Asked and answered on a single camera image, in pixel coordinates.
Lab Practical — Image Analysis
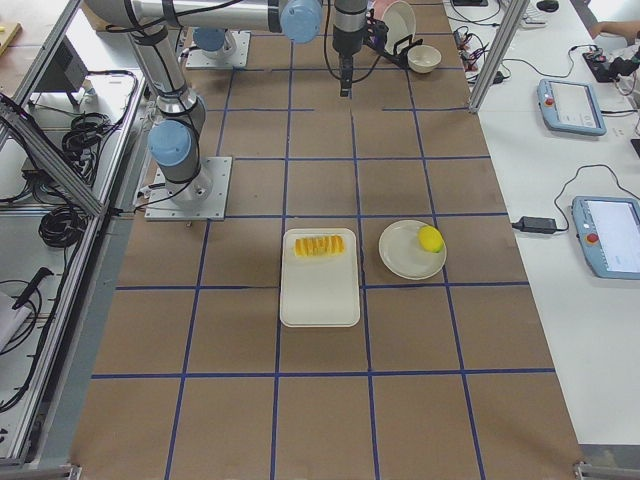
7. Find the cream round plate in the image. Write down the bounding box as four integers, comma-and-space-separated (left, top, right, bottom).
378, 220, 447, 280

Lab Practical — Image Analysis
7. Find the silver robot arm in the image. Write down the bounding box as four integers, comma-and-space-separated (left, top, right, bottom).
193, 27, 236, 59
88, 1, 366, 205

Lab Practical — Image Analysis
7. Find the black power adapter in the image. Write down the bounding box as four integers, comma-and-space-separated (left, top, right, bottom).
511, 216, 558, 234

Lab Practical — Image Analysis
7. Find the yellow lemon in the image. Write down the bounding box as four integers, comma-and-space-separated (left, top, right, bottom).
418, 225, 445, 253

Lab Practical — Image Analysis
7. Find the black dish rack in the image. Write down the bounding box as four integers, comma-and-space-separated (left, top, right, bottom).
364, 7, 423, 70

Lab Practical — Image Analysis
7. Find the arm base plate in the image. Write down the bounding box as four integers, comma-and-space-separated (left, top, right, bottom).
144, 157, 232, 221
186, 28, 251, 70

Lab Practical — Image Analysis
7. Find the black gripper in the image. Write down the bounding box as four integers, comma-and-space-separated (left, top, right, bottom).
332, 0, 361, 97

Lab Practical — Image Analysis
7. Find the blue teach pendant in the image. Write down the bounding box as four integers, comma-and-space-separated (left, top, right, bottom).
537, 78, 607, 136
571, 196, 639, 280

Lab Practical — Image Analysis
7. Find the white rectangular tray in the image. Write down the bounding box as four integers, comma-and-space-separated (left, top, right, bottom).
280, 228, 360, 327

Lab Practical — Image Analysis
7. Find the far blue teach pendant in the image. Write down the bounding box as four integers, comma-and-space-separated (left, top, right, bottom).
537, 78, 607, 136

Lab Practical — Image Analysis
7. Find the cream plate in rack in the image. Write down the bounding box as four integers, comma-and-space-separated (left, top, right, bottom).
382, 1, 416, 54

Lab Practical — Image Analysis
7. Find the black cable bundle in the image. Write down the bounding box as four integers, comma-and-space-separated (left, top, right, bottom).
60, 112, 125, 166

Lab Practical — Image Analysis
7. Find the near blue teach pendant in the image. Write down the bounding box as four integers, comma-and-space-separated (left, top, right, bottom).
571, 196, 639, 280

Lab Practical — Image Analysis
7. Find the aluminium frame post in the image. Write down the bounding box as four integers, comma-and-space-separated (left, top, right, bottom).
468, 0, 528, 113

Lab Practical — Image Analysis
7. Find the cream bowl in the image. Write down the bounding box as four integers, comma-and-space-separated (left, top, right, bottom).
407, 44, 442, 74

